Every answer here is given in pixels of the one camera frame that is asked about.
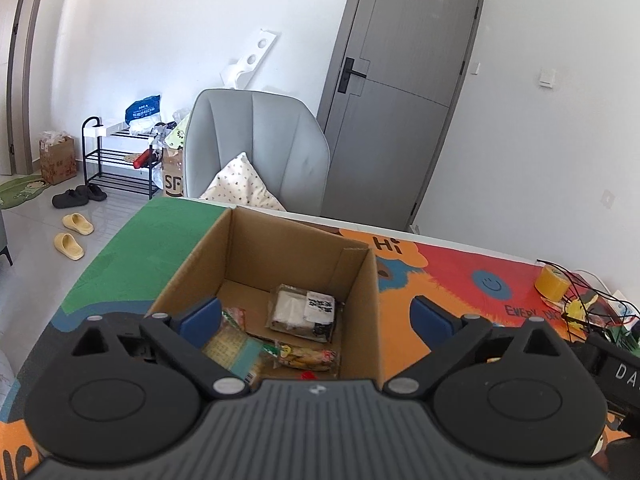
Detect teal beige cracker pack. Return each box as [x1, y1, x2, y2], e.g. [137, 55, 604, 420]
[202, 309, 278, 386]

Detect yellow plastic bag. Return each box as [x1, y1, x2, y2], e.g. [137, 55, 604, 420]
[565, 294, 600, 322]

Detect yellow tape roll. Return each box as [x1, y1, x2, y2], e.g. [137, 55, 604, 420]
[534, 264, 572, 302]

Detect black cables tangle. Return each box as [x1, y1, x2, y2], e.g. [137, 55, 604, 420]
[534, 258, 640, 344]

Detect black white rice cake pack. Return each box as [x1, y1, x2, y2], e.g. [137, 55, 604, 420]
[266, 284, 336, 344]

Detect clear biscuit snack pack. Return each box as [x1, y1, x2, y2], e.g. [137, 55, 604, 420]
[277, 342, 340, 372]

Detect white power strip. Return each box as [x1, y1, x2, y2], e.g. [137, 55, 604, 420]
[598, 290, 639, 332]

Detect green floor mat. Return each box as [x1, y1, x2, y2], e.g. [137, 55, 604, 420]
[0, 174, 50, 210]

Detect grey upholstered chair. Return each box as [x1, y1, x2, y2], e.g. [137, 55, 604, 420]
[182, 89, 331, 216]

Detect yellow slipper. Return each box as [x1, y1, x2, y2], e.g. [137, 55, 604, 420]
[62, 212, 94, 236]
[53, 233, 85, 261]

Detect colourful cat table mat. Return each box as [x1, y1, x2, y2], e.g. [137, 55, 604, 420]
[0, 196, 640, 480]

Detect yellow slipper far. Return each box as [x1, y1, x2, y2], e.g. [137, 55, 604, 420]
[62, 212, 94, 236]

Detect small brown cardboard box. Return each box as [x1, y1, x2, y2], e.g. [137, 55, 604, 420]
[39, 131, 77, 185]

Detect black shoe rack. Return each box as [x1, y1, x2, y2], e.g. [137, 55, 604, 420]
[81, 116, 162, 200]

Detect white panel with holes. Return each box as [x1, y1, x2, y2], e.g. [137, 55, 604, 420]
[220, 28, 279, 90]

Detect grey door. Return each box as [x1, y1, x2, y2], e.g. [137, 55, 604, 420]
[319, 0, 483, 230]

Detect black slippers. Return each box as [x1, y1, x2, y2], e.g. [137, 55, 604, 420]
[51, 183, 107, 209]

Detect blue plastic bag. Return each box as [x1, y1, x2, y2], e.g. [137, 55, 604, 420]
[125, 94, 160, 125]

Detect red candy pack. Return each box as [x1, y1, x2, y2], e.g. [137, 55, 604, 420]
[299, 370, 317, 380]

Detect white dotted cushion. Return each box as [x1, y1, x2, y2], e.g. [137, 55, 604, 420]
[200, 152, 284, 211]

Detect yellow slipper near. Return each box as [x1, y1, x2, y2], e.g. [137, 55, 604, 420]
[53, 233, 85, 261]

